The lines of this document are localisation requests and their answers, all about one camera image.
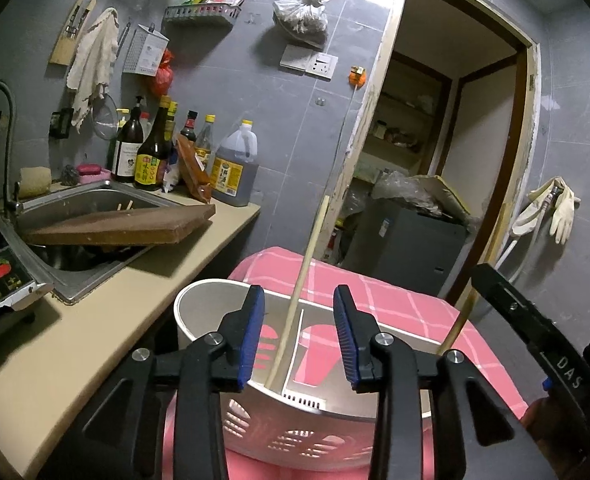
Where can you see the person's right hand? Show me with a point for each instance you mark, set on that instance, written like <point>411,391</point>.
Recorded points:
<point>537,417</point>

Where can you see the white plastic utensil holder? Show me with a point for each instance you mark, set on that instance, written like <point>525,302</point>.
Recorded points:
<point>205,310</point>

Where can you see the black wall holder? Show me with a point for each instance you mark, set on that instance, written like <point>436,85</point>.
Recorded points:
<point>61,122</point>

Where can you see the white wall socket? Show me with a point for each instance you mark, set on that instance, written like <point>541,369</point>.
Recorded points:
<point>323,66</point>

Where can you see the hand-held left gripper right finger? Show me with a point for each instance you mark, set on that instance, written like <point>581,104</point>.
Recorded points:
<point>345,341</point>

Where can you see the induction cooker panel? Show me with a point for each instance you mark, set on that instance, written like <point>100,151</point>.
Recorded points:
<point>0,280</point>

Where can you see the large dark vinegar jug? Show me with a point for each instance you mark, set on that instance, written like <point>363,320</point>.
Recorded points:
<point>235,170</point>

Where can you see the wooden knife rack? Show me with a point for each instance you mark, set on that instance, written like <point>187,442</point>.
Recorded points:
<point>62,50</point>

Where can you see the cream hanging towel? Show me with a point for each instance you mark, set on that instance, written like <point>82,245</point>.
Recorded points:
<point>95,60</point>

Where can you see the steel wool scrubber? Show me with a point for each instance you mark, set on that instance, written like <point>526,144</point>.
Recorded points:
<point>70,175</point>

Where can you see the dark bottle yellow cap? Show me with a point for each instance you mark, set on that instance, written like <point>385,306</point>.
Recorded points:
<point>173,110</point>

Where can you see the wooden door frame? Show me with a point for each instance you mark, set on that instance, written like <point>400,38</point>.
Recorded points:
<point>384,60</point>

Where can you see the hanging clear plastic bag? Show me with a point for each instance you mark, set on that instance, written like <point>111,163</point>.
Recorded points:
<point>302,17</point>

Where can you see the red plastic bag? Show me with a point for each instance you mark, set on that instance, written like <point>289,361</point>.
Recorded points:
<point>162,77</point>

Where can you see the wooden shelf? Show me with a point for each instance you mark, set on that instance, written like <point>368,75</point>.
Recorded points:
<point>400,135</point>

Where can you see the brown wooden cutting board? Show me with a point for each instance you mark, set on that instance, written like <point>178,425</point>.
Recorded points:
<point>125,227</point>

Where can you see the grey wall rack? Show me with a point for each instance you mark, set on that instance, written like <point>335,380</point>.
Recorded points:
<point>200,12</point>

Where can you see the grey switch plate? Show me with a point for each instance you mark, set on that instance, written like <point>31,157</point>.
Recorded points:
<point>295,59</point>

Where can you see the crumpled plastic bag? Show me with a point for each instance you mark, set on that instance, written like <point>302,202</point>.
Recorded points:
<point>425,192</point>

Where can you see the brown leaning packet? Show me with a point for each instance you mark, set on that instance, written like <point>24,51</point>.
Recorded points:
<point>195,172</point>

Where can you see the black cabinet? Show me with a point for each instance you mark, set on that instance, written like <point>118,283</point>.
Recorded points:
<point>400,240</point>

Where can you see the cream rubber glove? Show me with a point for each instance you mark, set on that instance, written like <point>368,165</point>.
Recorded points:
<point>564,215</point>
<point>527,215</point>

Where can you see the metal mesh strainer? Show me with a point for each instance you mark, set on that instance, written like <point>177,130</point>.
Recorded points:
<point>107,120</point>

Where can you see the metal box grater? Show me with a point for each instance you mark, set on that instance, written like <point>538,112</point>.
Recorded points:
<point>145,52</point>

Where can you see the kitchen knife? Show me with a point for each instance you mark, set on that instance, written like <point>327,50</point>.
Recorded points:
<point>77,15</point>

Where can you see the dark bottle white label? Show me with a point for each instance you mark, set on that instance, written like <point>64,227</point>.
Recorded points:
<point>127,155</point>

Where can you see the pink checkered cloth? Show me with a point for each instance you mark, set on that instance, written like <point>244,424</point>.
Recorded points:
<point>375,290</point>

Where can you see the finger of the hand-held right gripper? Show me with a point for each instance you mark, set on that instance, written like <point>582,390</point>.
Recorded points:
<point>510,305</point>

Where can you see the green bottle yellow cap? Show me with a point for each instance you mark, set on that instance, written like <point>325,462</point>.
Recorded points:
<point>123,116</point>

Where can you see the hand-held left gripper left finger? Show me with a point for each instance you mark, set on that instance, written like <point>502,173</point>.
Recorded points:
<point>254,341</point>

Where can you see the clear bottle yellow cap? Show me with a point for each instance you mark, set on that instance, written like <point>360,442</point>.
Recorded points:
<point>206,142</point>

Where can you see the stainless steel sink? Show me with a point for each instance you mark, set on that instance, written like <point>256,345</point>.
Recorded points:
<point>82,287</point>

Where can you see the wooden chopstick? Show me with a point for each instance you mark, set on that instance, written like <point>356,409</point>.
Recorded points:
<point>300,280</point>
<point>455,327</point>

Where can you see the yellow sponge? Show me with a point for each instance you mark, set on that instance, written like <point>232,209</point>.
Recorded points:
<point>35,180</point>

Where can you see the white blue packet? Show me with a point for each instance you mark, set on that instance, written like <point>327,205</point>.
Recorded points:
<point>171,175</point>

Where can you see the soy sauce bottle yellow label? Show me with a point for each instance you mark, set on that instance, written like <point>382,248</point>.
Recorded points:
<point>150,165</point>

